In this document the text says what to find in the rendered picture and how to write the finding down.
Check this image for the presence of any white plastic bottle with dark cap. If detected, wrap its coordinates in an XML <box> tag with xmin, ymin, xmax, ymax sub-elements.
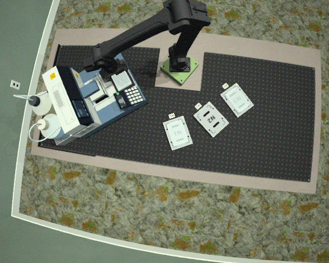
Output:
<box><xmin>29</xmin><ymin>93</ymin><xmax>56</xmax><ymax>117</ymax></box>

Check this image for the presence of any white microplate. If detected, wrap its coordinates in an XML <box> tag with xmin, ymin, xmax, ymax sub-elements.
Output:
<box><xmin>111</xmin><ymin>71</ymin><xmax>132</xmax><ymax>91</ymax></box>
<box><xmin>225</xmin><ymin>87</ymin><xmax>250</xmax><ymax>113</ymax></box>
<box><xmin>167</xmin><ymin>120</ymin><xmax>189</xmax><ymax>146</ymax></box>

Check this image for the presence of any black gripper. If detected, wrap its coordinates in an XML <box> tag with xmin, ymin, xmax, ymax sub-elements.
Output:
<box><xmin>99</xmin><ymin>59</ymin><xmax>129</xmax><ymax>83</ymax></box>

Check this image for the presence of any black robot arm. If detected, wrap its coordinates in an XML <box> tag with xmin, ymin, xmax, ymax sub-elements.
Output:
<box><xmin>83</xmin><ymin>0</ymin><xmax>211</xmax><ymax>72</ymax></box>

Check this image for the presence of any blue and white plate washer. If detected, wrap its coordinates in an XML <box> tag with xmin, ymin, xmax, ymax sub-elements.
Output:
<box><xmin>42</xmin><ymin>66</ymin><xmax>148</xmax><ymax>138</ymax></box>

